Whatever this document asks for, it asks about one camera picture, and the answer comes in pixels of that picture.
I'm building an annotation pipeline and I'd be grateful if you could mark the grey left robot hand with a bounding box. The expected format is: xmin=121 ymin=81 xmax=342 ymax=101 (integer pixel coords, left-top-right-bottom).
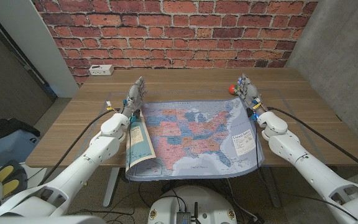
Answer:
xmin=121 ymin=76 xmax=149 ymax=121

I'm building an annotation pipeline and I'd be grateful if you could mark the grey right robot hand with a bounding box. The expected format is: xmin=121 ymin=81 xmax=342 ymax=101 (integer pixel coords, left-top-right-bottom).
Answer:
xmin=236 ymin=73 xmax=269 ymax=118

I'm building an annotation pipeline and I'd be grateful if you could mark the printed United States map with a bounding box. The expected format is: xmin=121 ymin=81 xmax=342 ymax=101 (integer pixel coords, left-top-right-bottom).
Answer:
xmin=125 ymin=96 xmax=265 ymax=182

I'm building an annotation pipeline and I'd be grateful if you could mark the white power outlet box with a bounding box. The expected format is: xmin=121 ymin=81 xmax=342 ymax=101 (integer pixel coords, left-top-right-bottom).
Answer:
xmin=88 ymin=64 xmax=115 ymax=77

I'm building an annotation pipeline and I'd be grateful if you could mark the red brick printed backdrop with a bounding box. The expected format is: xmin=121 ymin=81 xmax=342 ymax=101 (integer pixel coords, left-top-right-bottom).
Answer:
xmin=32 ymin=0 xmax=319 ymax=85

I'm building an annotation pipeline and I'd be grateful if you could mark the white table leg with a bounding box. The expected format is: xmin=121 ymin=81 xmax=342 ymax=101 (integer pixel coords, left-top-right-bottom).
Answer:
xmin=103 ymin=167 xmax=121 ymax=208

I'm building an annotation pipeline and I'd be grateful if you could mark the grey table leg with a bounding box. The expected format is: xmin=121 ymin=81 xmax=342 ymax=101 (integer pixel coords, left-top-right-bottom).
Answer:
xmin=261 ymin=167 xmax=282 ymax=208

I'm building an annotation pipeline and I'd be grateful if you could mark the white robot torso base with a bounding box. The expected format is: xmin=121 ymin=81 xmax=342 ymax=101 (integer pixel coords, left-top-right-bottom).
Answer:
xmin=147 ymin=185 xmax=238 ymax=224

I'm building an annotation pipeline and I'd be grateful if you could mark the grey electronics box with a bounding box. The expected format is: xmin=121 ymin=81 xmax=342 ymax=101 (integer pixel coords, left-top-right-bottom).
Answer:
xmin=175 ymin=211 xmax=191 ymax=224

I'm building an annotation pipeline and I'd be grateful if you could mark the black cloth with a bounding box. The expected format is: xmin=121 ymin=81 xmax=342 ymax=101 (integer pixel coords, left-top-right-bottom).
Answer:
xmin=0 ymin=118 xmax=42 ymax=147

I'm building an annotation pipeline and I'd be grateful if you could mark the blue plastic bin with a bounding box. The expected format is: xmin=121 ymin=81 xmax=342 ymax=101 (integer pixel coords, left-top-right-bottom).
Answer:
xmin=0 ymin=129 xmax=40 ymax=169

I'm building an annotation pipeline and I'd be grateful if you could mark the black and yellow foot pedal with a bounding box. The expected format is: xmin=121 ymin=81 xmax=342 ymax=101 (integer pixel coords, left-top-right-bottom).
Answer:
xmin=0 ymin=160 xmax=28 ymax=198

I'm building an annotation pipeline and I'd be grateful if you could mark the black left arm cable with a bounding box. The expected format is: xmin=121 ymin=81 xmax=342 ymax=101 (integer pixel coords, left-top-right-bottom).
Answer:
xmin=38 ymin=108 xmax=121 ymax=187

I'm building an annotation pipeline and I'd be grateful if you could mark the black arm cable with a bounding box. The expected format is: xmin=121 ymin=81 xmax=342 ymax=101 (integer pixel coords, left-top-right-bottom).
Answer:
xmin=267 ymin=107 xmax=358 ymax=179
xmin=38 ymin=108 xmax=121 ymax=187

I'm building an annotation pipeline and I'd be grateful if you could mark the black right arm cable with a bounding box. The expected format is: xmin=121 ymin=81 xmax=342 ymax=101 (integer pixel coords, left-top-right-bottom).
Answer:
xmin=267 ymin=107 xmax=358 ymax=179

